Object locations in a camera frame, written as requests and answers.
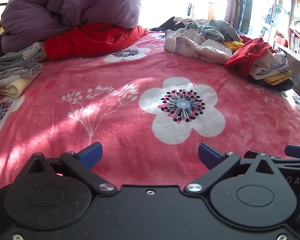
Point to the black garment at bed end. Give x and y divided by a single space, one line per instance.
171 24

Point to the red fleece garment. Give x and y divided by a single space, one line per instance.
241 62

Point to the pink floral fleece blanket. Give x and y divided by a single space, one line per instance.
149 109

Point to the folded white printed clothes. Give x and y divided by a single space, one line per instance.
269 65

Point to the white lilac jacket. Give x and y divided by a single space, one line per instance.
191 43

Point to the yellow garment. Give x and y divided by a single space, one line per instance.
278 78

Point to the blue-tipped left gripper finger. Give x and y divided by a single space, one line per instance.
80 165

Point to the curtain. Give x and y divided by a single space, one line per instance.
238 14

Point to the desk shelf with books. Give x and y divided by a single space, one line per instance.
289 44

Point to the folded grey clothes stack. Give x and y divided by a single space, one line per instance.
22 64

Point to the purple quilt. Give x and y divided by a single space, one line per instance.
28 21

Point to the red quilt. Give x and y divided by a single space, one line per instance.
91 40

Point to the grey-blue garment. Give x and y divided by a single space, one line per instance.
218 30

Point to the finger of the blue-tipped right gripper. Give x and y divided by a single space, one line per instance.
220 166

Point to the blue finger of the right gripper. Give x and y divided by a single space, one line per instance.
292 151

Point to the folded cream cloth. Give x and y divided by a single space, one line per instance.
16 88

